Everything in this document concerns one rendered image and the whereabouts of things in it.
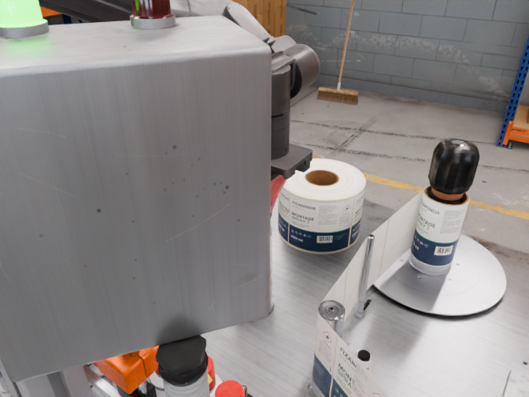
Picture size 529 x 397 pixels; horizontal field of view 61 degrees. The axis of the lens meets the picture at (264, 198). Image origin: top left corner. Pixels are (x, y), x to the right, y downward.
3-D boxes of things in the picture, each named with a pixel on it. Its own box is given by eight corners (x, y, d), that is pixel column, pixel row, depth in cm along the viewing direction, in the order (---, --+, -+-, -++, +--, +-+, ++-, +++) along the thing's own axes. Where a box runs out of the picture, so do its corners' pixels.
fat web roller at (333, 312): (342, 390, 73) (353, 306, 63) (327, 410, 70) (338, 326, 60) (317, 376, 75) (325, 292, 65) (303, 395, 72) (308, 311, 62)
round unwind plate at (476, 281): (517, 257, 102) (519, 252, 101) (484, 344, 81) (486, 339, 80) (390, 213, 117) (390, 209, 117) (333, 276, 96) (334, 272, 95)
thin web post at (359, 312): (366, 313, 87) (379, 235, 77) (361, 319, 86) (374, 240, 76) (356, 309, 88) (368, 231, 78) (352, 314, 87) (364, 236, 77)
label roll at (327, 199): (318, 198, 123) (321, 151, 116) (375, 232, 110) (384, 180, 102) (261, 225, 112) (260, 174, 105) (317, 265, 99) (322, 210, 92)
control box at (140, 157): (271, 318, 32) (275, 44, 22) (9, 387, 27) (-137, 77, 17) (233, 238, 40) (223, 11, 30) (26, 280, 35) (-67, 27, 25)
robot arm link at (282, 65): (231, 61, 50) (276, 68, 47) (260, 47, 55) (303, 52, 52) (234, 120, 53) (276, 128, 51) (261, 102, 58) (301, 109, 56)
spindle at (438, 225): (456, 259, 99) (490, 140, 84) (443, 281, 93) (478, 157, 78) (416, 245, 104) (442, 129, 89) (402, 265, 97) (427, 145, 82)
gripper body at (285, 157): (249, 144, 62) (247, 92, 58) (313, 162, 57) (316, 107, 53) (220, 162, 58) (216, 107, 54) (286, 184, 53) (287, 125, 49)
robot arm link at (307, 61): (185, 60, 54) (221, 4, 48) (234, 39, 62) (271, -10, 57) (253, 134, 54) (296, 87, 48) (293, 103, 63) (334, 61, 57)
